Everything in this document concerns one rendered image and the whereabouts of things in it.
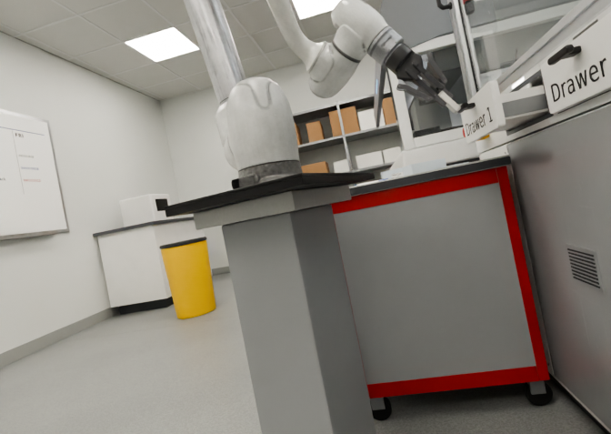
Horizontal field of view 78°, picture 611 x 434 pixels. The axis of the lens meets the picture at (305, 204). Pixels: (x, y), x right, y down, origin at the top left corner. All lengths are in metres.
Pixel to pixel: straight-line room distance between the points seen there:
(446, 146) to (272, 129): 1.20
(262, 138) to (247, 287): 0.34
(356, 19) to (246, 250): 0.68
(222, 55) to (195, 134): 4.93
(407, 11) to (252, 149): 1.39
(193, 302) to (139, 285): 1.03
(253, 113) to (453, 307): 0.82
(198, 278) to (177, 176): 2.99
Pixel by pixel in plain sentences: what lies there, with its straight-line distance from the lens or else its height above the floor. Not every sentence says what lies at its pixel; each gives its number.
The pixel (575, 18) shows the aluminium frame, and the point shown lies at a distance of 0.93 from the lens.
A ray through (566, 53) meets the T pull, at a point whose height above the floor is 0.90.
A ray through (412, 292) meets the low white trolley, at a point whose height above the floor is 0.40.
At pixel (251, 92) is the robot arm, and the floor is 1.01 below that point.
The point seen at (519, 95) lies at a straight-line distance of 1.04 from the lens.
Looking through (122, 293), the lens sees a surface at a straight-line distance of 4.45.
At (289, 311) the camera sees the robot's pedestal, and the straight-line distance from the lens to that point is 0.84.
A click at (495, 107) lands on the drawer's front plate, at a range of 1.00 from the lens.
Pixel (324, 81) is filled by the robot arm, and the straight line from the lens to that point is 1.18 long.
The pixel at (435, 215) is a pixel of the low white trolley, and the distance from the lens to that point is 1.21.
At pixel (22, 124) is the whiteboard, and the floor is 1.96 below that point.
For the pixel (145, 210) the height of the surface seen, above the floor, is 1.05.
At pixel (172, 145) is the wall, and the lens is 6.22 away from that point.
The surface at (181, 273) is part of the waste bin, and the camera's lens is 3.39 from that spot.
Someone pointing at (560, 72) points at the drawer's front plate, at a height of 0.89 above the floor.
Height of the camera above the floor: 0.72
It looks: 1 degrees up
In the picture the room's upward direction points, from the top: 11 degrees counter-clockwise
